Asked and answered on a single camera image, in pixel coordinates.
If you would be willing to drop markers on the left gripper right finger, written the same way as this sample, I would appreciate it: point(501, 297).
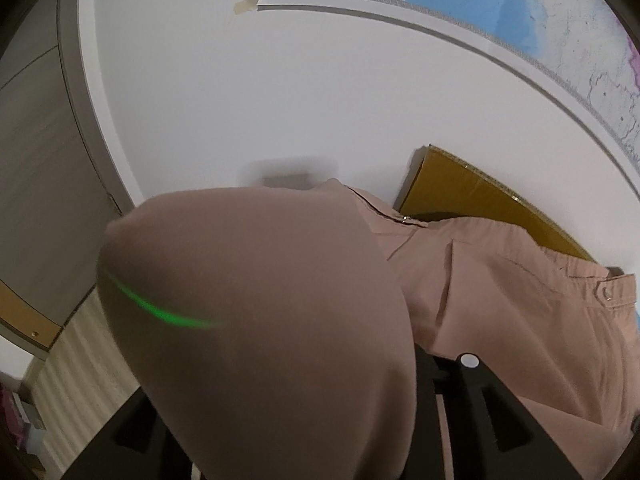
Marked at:
point(464, 408)

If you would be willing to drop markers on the pink coat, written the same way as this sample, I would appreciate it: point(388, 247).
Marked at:
point(274, 330)

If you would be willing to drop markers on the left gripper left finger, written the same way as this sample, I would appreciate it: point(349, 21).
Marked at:
point(135, 444)

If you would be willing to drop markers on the grey wooden door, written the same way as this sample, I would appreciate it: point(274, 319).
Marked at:
point(59, 188)

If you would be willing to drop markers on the colourful wall map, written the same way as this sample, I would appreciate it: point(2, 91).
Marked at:
point(576, 52)

